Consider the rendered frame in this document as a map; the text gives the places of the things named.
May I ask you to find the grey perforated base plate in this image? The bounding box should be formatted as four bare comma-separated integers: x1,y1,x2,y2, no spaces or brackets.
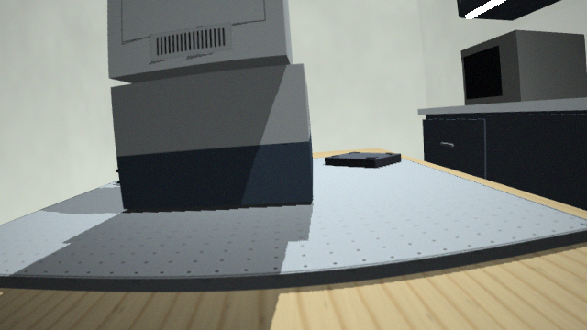
0,157,587,292

